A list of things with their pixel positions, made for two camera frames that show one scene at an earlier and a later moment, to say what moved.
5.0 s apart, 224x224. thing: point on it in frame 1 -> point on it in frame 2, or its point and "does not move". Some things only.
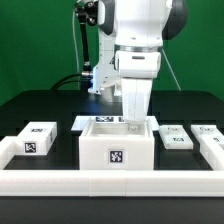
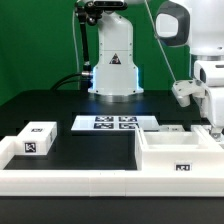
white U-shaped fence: (113, 182) does not move
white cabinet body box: (106, 144) -> (177, 148)
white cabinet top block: (36, 138) does not move
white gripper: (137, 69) -> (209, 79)
